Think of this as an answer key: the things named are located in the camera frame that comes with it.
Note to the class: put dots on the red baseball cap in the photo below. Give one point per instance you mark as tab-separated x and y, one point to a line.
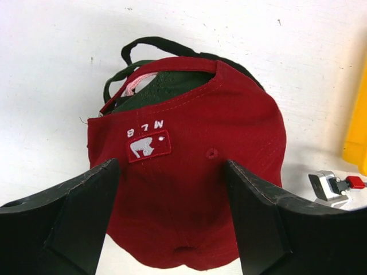
172	207

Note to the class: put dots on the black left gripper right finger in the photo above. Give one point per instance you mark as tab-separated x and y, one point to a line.
278	232

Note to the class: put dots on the pink baseball cap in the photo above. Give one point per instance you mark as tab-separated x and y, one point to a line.
131	87

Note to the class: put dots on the black Yankees baseball cap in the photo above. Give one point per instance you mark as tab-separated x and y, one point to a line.
179	50

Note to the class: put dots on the dark green Yankees cap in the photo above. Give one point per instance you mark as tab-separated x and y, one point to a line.
164	86

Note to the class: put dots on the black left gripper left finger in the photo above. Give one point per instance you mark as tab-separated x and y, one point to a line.
60	230

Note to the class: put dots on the yellow plastic bin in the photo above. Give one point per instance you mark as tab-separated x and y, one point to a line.
354	147

